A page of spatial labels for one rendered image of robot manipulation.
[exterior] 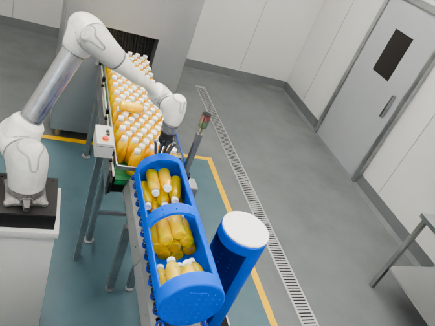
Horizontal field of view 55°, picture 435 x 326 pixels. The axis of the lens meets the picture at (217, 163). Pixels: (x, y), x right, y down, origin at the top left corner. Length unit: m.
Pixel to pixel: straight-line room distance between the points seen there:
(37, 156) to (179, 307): 0.87
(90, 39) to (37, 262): 1.08
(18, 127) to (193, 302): 1.08
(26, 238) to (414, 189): 4.12
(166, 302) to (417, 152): 3.94
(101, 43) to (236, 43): 5.30
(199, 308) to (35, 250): 0.82
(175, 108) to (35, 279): 1.10
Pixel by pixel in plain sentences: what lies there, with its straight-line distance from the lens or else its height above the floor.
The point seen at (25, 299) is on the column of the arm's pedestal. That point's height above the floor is 0.49.
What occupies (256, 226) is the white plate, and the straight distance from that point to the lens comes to 2.40.
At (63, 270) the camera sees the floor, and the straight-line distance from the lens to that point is 3.21.
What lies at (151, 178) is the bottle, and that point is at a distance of 2.27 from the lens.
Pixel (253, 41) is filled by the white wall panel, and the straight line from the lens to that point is 7.06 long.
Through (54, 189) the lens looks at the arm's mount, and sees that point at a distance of 2.14.
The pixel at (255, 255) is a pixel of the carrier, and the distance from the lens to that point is 2.33.
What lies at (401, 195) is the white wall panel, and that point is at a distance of 5.26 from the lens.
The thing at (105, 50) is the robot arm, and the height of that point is 1.81.
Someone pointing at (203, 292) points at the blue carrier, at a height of 1.18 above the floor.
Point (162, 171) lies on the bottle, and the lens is 2.31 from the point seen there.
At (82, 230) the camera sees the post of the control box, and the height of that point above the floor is 0.31.
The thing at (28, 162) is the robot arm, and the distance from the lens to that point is 1.91.
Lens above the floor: 2.48
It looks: 32 degrees down
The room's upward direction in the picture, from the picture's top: 23 degrees clockwise
